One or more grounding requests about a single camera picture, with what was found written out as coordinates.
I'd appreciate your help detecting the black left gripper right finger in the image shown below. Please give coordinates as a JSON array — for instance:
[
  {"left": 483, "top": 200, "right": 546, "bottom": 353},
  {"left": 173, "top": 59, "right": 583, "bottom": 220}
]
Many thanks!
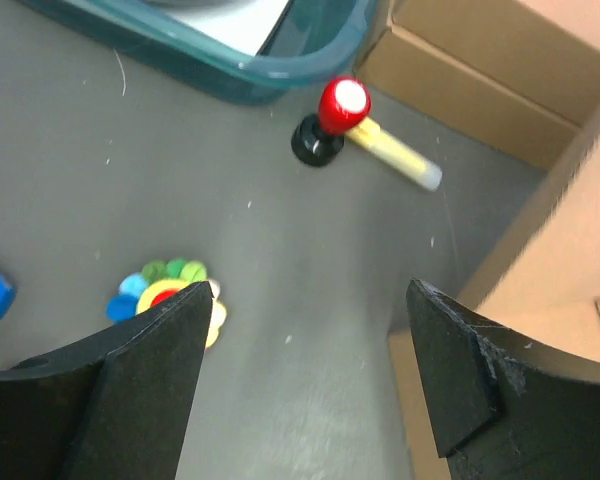
[{"left": 406, "top": 280, "right": 600, "bottom": 480}]

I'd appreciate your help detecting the folded cardboard box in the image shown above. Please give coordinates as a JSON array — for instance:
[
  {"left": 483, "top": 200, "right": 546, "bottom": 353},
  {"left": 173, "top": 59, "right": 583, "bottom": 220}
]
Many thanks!
[
  {"left": 356, "top": 27, "right": 580, "bottom": 169},
  {"left": 392, "top": 0, "right": 600, "bottom": 125}
]

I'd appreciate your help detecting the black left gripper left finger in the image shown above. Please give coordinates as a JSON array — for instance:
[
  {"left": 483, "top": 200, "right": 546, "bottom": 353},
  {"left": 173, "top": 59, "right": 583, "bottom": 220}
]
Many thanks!
[{"left": 0, "top": 283, "right": 212, "bottom": 479}]

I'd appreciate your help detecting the red black stamp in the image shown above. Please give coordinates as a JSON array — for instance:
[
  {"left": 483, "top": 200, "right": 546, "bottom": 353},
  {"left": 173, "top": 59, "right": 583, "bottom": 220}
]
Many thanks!
[{"left": 290, "top": 76, "right": 372, "bottom": 167}]

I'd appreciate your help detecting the lower folded cardboard box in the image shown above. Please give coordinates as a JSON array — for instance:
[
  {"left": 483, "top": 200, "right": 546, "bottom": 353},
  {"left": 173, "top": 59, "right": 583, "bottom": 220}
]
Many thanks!
[{"left": 356, "top": 27, "right": 580, "bottom": 169}]

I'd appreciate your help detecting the yellow glue stick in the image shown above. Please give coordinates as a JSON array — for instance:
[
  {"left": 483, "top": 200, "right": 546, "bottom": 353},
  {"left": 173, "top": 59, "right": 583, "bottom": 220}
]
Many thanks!
[{"left": 346, "top": 117, "right": 442, "bottom": 191}]

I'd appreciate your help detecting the rainbow flower toy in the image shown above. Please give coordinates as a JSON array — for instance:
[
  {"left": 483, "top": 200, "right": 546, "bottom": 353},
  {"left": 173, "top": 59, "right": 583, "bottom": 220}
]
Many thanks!
[{"left": 105, "top": 257, "right": 228, "bottom": 349}]

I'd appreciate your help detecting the upper folded cardboard box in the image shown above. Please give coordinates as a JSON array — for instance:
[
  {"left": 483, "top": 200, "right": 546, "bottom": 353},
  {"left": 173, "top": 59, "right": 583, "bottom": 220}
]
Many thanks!
[{"left": 392, "top": 0, "right": 600, "bottom": 125}]

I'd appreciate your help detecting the white paper sheet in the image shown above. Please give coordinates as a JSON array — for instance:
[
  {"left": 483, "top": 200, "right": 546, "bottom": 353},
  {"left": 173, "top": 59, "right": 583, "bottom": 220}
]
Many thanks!
[{"left": 162, "top": 0, "right": 291, "bottom": 56}]

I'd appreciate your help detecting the teal plastic bin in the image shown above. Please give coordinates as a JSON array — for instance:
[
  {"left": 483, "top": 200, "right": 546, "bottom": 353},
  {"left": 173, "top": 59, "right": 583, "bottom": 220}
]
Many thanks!
[{"left": 26, "top": 1, "right": 378, "bottom": 105}]

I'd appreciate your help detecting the brown cardboard box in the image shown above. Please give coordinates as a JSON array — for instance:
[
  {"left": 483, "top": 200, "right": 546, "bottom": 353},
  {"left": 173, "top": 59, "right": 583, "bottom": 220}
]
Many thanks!
[{"left": 388, "top": 105, "right": 600, "bottom": 479}]

